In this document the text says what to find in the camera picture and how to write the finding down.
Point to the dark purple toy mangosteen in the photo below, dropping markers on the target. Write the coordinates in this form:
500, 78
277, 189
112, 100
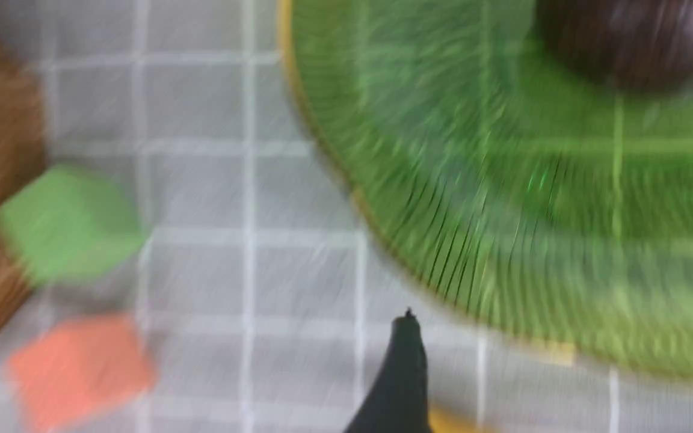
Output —
644, 46

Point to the green glass plate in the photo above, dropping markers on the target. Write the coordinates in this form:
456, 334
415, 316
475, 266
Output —
548, 207

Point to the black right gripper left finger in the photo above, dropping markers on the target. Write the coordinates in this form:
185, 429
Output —
397, 401

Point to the green foam cube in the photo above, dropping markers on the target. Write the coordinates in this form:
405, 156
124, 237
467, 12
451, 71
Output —
70, 225

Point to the grey checkered tablecloth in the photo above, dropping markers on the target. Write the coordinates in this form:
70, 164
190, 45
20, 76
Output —
266, 304

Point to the orange foam cube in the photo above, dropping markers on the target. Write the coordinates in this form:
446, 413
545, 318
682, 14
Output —
79, 369

